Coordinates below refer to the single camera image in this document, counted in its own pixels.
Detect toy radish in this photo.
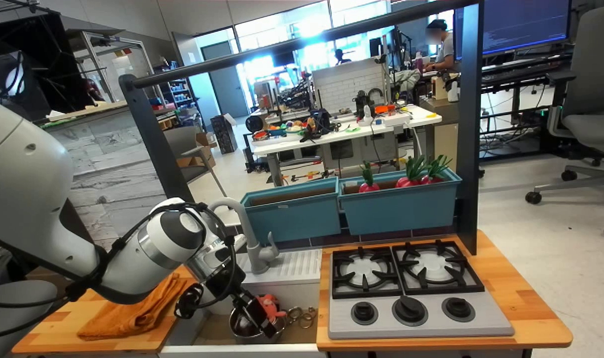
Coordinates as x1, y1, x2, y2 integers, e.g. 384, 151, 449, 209
421, 154, 453, 185
358, 161, 381, 194
395, 155, 427, 189

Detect black stove burner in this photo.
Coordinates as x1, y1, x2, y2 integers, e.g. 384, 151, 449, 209
331, 247, 403, 299
392, 240, 485, 295

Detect pink plush toy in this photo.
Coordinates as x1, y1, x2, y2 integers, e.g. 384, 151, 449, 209
258, 294, 287, 320

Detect white cluttered table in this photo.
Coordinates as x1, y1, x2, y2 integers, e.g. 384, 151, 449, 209
249, 103, 443, 187

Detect white toy sink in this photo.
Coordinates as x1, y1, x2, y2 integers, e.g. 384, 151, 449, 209
193, 248, 323, 347

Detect black desk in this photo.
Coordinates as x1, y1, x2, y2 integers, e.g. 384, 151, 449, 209
480, 52, 577, 161

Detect person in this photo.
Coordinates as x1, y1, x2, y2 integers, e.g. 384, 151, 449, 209
423, 19, 456, 74

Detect silver pot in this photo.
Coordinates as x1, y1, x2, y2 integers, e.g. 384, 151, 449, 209
228, 301, 288, 345

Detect orange towel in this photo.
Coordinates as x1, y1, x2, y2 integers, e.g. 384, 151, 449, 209
77, 272, 189, 342

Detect black patterned box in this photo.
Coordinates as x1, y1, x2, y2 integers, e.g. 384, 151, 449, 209
210, 114, 239, 155

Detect grey office chair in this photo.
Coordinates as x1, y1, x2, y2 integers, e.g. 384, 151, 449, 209
524, 3, 604, 240

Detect teal planter box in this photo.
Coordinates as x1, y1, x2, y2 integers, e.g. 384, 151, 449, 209
337, 168, 462, 236
240, 177, 342, 245

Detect large monitor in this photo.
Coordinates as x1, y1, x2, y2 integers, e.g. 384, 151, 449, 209
453, 0, 573, 61

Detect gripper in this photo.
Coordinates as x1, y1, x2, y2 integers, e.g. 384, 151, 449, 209
201, 265, 279, 340

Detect black stove knob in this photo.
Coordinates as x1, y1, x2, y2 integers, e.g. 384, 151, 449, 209
351, 301, 379, 326
392, 295, 429, 327
441, 296, 476, 323

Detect white brick pattern panel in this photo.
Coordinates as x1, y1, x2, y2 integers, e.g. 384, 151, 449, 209
311, 58, 389, 114

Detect grey door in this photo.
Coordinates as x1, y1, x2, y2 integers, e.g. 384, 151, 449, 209
201, 40, 251, 119

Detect wooden toy kitchen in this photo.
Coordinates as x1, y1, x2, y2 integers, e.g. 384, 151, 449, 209
11, 0, 574, 358

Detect metal rings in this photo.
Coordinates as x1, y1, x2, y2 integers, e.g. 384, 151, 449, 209
287, 306, 317, 329

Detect grey toy tap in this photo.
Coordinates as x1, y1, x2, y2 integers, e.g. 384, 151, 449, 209
207, 197, 281, 275

